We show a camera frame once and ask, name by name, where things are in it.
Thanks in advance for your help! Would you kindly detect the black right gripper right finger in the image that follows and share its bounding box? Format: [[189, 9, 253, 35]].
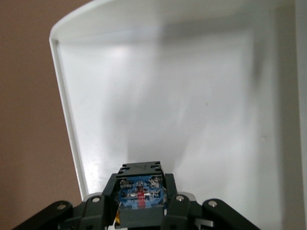
[[160, 172, 260, 230]]

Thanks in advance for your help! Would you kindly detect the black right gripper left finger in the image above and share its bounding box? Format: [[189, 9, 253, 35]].
[[12, 173, 120, 230]]

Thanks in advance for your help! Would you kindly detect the brown table cover mat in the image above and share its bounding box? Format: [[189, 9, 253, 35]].
[[0, 0, 96, 225]]

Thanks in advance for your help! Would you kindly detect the green push button switch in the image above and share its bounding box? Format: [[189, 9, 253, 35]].
[[114, 163, 169, 230]]

